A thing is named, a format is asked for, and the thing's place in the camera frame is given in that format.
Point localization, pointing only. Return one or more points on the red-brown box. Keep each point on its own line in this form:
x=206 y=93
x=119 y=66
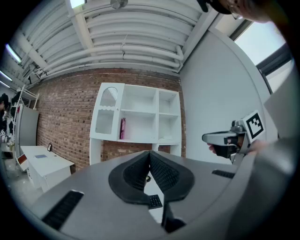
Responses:
x=22 y=159

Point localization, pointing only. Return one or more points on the white metal rack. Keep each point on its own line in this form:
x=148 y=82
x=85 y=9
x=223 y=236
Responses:
x=25 y=96

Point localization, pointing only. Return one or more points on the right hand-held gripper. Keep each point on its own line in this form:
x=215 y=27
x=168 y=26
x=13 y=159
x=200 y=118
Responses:
x=254 y=125

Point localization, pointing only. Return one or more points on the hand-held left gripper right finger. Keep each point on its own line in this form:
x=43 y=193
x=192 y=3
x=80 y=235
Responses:
x=173 y=180

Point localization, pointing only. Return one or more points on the person's glasses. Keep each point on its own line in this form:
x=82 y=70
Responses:
x=235 y=12

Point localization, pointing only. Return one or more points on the window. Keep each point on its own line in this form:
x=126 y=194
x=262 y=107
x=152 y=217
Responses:
x=257 y=39

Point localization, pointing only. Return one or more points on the pink book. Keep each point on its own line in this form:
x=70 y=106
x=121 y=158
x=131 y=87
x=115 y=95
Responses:
x=123 y=129

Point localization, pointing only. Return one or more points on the person's face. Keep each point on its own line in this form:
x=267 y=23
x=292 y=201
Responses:
x=255 y=14

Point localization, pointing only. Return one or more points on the white ribbed glass cabinet door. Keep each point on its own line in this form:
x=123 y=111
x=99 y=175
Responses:
x=105 y=117

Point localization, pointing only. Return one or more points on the bundle of white ceiling pipes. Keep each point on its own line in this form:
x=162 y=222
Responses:
x=131 y=39

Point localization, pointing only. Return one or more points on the ceiling tube light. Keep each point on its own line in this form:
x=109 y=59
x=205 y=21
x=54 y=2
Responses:
x=12 y=52

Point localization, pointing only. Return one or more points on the small black frame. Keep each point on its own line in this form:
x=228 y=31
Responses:
x=49 y=147

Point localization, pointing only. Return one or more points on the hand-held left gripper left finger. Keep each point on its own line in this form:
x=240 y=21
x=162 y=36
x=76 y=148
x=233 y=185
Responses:
x=122 y=182

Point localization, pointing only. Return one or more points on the black keyboard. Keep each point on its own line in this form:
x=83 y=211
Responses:
x=155 y=201

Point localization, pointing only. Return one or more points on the white desk with hutch shelves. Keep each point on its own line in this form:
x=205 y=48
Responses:
x=138 y=98

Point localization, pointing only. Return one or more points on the grey partition board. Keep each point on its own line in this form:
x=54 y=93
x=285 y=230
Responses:
x=29 y=129

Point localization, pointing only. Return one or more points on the round ceiling fixture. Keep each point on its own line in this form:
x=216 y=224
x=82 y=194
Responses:
x=119 y=3

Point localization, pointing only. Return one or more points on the white side table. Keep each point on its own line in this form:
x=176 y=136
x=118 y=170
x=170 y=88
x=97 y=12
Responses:
x=49 y=168

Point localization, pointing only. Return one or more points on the person's right hand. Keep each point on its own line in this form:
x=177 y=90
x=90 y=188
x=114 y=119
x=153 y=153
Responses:
x=211 y=149

